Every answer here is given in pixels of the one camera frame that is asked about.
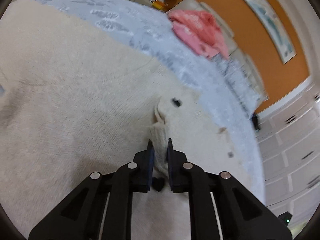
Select beige sweater with black hearts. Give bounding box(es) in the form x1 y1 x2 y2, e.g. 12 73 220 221
1 0 252 236

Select black items on nightstand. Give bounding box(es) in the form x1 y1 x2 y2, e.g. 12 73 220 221
251 113 260 132

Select white wardrobe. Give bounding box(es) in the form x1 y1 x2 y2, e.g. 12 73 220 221
257 83 319 229

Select blue floral pillow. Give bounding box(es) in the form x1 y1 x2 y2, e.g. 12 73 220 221
211 54 268 118

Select pink garment on bed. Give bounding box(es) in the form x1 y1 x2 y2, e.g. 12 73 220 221
168 9 229 59

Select blue butterfly bedspread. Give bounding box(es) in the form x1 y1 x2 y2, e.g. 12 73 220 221
35 0 266 202

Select beige padded headboard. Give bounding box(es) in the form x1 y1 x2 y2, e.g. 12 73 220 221
168 0 268 110

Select orange box on nightstand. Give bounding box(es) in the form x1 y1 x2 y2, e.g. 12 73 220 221
151 0 168 11

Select framed wall picture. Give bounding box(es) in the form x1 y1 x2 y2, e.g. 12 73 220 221
244 0 296 64

